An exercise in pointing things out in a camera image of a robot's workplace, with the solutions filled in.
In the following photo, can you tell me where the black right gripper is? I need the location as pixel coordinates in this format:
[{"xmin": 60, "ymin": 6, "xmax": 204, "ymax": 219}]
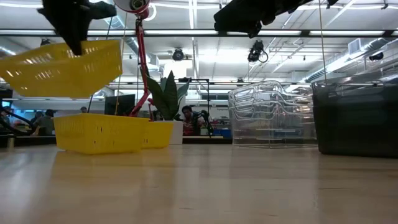
[{"xmin": 213, "ymin": 0, "xmax": 282, "ymax": 39}]

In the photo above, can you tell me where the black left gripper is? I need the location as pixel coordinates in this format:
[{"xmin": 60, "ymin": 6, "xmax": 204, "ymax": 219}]
[{"xmin": 37, "ymin": 0, "xmax": 118, "ymax": 57}]

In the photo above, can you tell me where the yellow plastic basket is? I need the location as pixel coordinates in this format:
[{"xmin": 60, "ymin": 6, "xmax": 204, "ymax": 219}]
[
  {"xmin": 141, "ymin": 120, "xmax": 174, "ymax": 149},
  {"xmin": 0, "ymin": 39, "xmax": 123, "ymax": 100},
  {"xmin": 53, "ymin": 113, "xmax": 150, "ymax": 156}
]

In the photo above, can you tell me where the clear plastic bin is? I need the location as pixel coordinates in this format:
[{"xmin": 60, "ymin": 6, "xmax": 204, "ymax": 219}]
[
  {"xmin": 229, "ymin": 99, "xmax": 317, "ymax": 149},
  {"xmin": 228, "ymin": 80, "xmax": 315, "ymax": 138},
  {"xmin": 228, "ymin": 90, "xmax": 316, "ymax": 143}
]

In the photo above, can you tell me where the smoky grey plastic bin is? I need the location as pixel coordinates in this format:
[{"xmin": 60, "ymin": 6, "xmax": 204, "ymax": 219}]
[
  {"xmin": 312, "ymin": 80, "xmax": 398, "ymax": 90},
  {"xmin": 312, "ymin": 76, "xmax": 398, "ymax": 85},
  {"xmin": 312, "ymin": 83, "xmax": 398, "ymax": 159}
]

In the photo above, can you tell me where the red desk lamp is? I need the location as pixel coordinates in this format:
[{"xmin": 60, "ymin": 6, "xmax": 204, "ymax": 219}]
[{"xmin": 113, "ymin": 0, "xmax": 153, "ymax": 118}]

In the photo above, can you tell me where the round black ceiling fixture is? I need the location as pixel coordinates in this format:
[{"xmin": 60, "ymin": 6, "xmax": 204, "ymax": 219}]
[{"xmin": 172, "ymin": 48, "xmax": 185, "ymax": 62}]

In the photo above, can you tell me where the black computer monitor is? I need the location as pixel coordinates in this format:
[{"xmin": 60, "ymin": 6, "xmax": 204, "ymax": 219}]
[{"xmin": 104, "ymin": 93, "xmax": 137, "ymax": 116}]

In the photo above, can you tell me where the green plant in white pot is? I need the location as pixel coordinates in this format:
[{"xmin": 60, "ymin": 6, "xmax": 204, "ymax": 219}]
[{"xmin": 145, "ymin": 70, "xmax": 191, "ymax": 146}]

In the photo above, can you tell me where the blue bin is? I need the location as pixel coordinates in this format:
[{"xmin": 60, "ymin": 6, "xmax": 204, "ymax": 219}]
[{"xmin": 213, "ymin": 128, "xmax": 233, "ymax": 139}]

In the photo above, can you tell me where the black hanging camera with cable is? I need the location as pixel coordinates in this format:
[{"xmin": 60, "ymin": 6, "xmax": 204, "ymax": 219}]
[{"xmin": 247, "ymin": 39, "xmax": 269, "ymax": 63}]

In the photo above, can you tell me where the thin tan cord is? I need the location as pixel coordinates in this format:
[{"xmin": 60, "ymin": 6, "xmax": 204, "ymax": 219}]
[{"xmin": 114, "ymin": 12, "xmax": 127, "ymax": 116}]

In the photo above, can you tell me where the black aluminium table frame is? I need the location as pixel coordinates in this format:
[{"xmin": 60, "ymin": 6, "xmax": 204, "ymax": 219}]
[{"xmin": 0, "ymin": 133, "xmax": 233, "ymax": 147}]

